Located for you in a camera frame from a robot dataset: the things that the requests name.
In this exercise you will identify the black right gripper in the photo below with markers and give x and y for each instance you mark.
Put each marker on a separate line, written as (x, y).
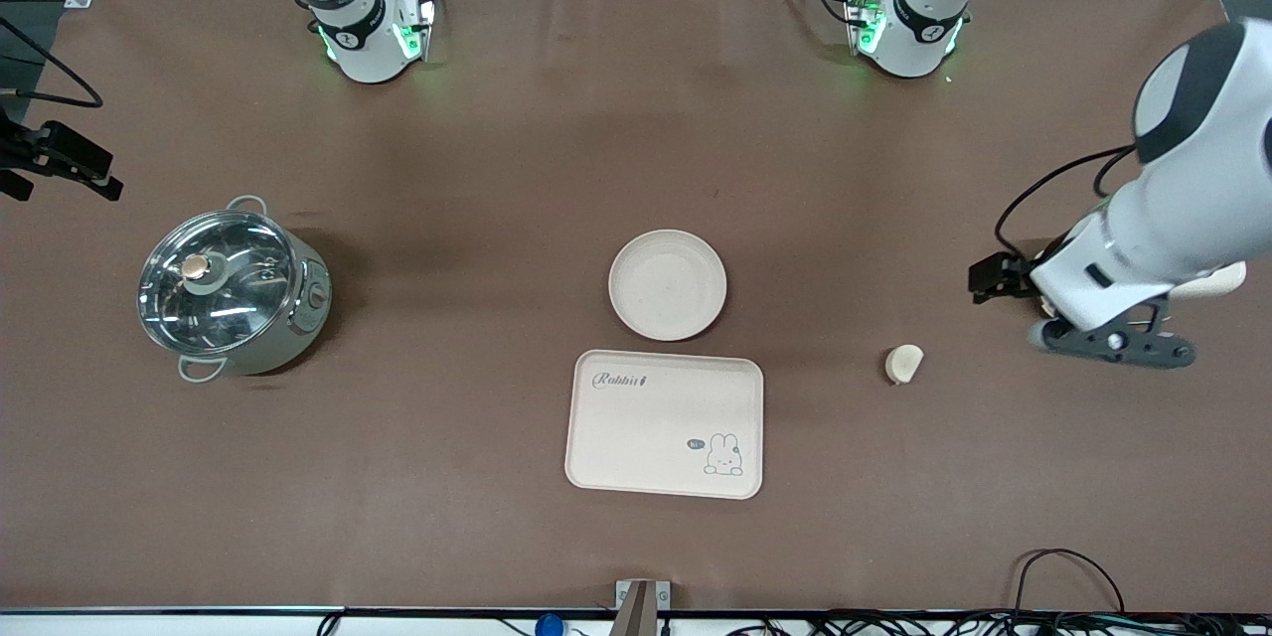
(22, 151)

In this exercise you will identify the beige rabbit print tray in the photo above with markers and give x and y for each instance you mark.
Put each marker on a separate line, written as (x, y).
(656, 427)

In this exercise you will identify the brown table cover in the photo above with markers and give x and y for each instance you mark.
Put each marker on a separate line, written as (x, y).
(894, 467)

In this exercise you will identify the pale steamed bun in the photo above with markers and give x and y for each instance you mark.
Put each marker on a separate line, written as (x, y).
(903, 364)

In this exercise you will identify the silver electric cooking pot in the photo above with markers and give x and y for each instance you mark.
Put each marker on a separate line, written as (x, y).
(303, 318)

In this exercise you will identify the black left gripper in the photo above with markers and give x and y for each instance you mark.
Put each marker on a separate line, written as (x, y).
(1016, 276)

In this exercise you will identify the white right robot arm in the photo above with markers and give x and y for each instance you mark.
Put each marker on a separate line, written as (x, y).
(358, 30)

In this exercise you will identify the cream two-slot toaster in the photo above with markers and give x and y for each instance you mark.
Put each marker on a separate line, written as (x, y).
(1217, 283)

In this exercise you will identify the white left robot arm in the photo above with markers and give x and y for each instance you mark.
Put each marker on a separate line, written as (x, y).
(1192, 209)

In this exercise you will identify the glass pot lid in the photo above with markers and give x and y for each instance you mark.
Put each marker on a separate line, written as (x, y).
(219, 283)

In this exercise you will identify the blue round knob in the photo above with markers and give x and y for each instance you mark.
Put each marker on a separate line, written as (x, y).
(549, 626)

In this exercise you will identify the round beige plate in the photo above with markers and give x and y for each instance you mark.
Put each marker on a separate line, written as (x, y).
(666, 283)

